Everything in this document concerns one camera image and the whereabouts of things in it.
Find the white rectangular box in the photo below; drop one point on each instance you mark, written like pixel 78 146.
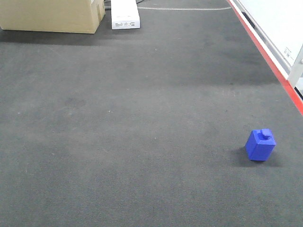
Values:
pixel 124 14

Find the red conveyor side rail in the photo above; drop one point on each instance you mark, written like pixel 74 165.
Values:
pixel 270 59

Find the brown cardboard box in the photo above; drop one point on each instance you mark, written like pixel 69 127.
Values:
pixel 65 16

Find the white conveyor side panel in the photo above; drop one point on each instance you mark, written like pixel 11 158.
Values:
pixel 278 24

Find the blue plastic bottle-shaped part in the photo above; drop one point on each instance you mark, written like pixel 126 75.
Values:
pixel 260 145

